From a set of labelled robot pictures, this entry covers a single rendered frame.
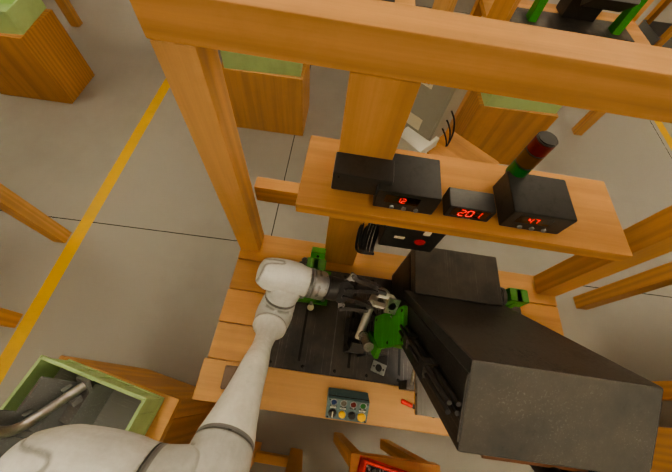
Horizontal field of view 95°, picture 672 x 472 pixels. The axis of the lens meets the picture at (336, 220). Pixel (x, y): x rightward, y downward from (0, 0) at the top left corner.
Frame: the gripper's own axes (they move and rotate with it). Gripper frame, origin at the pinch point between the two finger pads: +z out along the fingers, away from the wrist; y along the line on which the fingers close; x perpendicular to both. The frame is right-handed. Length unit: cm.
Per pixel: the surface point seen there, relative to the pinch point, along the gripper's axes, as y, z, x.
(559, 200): 48, 24, -17
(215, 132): 34, -62, 0
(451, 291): 9.5, 21.4, -0.3
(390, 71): 58, -31, -23
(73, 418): -71, -84, 4
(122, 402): -71, -73, 12
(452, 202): 38.5, -1.1, -13.7
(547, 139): 60, 11, -18
